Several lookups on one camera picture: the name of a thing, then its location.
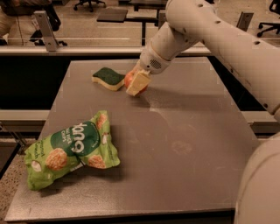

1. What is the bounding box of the black chair at right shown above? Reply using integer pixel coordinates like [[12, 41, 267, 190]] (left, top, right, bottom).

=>
[[256, 0, 280, 39]]

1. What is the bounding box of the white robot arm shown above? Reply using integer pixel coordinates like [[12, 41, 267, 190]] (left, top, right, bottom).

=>
[[125, 0, 280, 224]]

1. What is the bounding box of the seated person in background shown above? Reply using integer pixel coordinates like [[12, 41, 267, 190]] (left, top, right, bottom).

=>
[[0, 0, 60, 46]]

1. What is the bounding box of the metal bracket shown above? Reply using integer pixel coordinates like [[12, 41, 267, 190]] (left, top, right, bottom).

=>
[[236, 11, 254, 32], [157, 11, 166, 29], [34, 10, 58, 52]]

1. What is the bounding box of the black background desk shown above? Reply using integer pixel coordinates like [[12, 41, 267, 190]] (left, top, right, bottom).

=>
[[96, 0, 165, 46]]

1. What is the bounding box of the green and yellow sponge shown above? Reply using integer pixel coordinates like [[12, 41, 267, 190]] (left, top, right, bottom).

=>
[[92, 67, 124, 91]]

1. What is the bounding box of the green rice chips bag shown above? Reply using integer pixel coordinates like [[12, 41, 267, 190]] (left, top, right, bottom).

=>
[[24, 110, 120, 191]]

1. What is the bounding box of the black office chair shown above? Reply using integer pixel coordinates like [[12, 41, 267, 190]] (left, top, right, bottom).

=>
[[73, 0, 107, 12]]

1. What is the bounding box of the red apple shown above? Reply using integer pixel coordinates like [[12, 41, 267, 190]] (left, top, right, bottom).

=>
[[124, 74, 147, 96]]

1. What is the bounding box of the middle metal bracket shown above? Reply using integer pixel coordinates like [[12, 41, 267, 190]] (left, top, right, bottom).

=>
[[157, 11, 166, 29]]

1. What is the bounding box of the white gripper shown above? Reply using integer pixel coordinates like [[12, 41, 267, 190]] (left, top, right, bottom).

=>
[[128, 43, 172, 94]]

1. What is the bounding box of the right metal bracket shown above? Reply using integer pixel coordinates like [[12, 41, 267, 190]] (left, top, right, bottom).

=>
[[236, 11, 254, 32]]

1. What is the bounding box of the left metal bracket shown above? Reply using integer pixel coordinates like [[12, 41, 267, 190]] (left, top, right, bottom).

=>
[[34, 10, 58, 52]]

